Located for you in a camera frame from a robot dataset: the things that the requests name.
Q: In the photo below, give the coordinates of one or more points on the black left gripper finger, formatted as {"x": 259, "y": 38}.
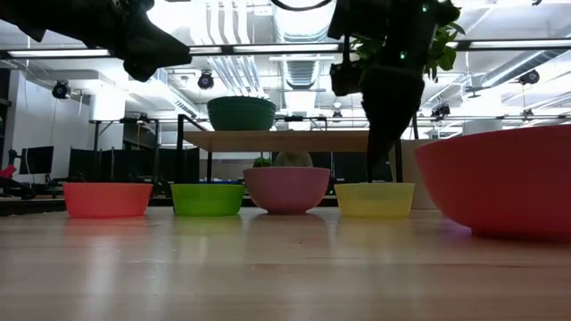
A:
{"x": 165, "y": 46}
{"x": 139, "y": 67}

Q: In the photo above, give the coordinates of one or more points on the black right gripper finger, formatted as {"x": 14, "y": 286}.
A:
{"x": 379, "y": 111}
{"x": 406, "y": 98}

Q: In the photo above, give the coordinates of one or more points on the large pink plastic bowl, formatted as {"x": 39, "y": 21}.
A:
{"x": 286, "y": 189}

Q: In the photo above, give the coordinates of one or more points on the large red plastic bowl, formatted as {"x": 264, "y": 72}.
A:
{"x": 508, "y": 178}

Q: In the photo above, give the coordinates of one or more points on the coral orange plastic bowl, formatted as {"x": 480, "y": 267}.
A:
{"x": 107, "y": 200}

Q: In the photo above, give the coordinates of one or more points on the light green plastic bowl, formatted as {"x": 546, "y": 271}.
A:
{"x": 207, "y": 200}

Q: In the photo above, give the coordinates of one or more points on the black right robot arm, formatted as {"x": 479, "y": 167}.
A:
{"x": 357, "y": 18}

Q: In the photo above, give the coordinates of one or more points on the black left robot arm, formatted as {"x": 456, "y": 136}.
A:
{"x": 67, "y": 22}

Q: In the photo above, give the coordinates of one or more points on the green leafy potted tree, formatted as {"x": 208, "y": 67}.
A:
{"x": 446, "y": 53}

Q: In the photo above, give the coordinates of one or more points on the black ceiling spotlight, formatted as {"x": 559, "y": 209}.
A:
{"x": 205, "y": 81}
{"x": 61, "y": 90}
{"x": 529, "y": 77}

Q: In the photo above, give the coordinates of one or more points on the white plant pot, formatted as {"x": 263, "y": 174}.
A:
{"x": 407, "y": 169}

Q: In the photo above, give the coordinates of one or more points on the person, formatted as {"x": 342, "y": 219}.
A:
{"x": 293, "y": 159}

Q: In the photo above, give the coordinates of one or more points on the large dark green bowl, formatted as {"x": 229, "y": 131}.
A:
{"x": 241, "y": 113}

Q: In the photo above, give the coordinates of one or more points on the black computer monitor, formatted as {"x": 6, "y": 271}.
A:
{"x": 36, "y": 160}

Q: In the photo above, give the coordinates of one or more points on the red object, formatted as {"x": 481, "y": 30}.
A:
{"x": 8, "y": 171}

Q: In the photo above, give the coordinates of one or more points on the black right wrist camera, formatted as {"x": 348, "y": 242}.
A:
{"x": 345, "y": 80}

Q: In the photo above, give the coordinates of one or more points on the silver ceiling air duct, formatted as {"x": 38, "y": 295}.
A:
{"x": 303, "y": 27}

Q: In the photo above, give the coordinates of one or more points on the wooden shelf with black frame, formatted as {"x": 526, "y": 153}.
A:
{"x": 276, "y": 140}

